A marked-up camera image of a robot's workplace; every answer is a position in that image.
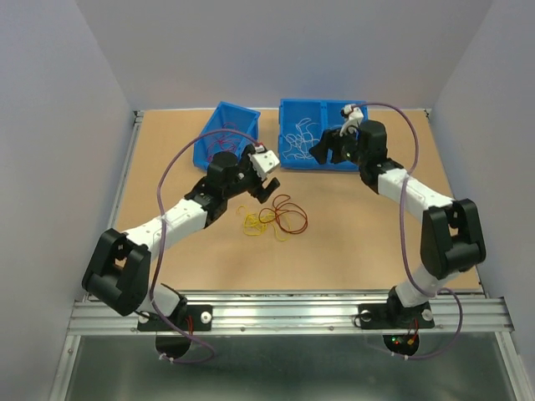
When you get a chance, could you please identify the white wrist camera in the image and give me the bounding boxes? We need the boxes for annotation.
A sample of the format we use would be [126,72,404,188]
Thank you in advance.
[249,150,280,180]
[339,104,364,137]

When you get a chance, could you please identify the middle blue bin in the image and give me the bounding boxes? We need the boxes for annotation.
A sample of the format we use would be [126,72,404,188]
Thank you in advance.
[278,99,323,170]

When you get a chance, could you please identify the right blue bin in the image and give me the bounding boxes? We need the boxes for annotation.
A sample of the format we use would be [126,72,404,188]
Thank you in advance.
[321,100,363,172]

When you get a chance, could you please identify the aluminium rail frame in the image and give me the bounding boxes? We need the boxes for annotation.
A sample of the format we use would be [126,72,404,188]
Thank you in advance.
[48,109,535,401]

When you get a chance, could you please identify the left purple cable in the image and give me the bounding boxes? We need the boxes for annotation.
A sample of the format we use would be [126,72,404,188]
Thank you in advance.
[150,128,268,365]

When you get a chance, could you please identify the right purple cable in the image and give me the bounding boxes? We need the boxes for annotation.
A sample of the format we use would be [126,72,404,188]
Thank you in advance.
[354,102,464,363]

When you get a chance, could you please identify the white wires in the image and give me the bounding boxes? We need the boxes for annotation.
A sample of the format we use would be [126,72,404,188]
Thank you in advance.
[278,115,323,162]

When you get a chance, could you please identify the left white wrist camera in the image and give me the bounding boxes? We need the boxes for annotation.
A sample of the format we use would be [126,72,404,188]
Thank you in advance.
[249,150,280,180]

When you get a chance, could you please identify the red wires in small bin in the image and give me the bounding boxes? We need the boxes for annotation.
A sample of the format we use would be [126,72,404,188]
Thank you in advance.
[204,121,246,162]

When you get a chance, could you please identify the small blue bin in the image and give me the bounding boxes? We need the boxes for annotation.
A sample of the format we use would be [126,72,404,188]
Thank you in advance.
[192,101,260,170]

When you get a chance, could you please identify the yellow wire bundle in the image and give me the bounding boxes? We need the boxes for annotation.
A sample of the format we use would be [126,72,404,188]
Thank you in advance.
[237,204,290,243]

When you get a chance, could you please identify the purple cable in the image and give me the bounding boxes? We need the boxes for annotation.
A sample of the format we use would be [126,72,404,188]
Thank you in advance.
[150,128,268,365]
[354,102,464,363]

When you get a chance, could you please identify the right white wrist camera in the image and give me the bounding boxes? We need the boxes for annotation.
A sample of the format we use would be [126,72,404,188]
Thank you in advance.
[339,104,364,137]

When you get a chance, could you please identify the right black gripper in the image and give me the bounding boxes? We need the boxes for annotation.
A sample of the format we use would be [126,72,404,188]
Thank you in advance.
[306,123,367,167]

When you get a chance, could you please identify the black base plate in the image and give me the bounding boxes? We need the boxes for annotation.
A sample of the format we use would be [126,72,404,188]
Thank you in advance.
[354,302,435,330]
[137,304,213,333]

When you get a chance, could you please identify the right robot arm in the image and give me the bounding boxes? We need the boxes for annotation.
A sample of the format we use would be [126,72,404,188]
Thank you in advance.
[309,120,487,330]

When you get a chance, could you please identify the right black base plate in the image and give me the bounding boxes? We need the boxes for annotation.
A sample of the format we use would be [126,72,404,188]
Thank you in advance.
[354,302,435,330]

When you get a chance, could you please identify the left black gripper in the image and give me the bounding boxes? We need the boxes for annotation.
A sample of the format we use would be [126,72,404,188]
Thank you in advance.
[223,145,278,203]

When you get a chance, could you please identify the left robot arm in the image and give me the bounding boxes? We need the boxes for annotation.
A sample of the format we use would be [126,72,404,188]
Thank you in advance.
[82,146,280,329]

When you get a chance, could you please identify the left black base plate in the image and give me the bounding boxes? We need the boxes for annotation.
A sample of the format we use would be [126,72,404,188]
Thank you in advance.
[137,304,213,333]

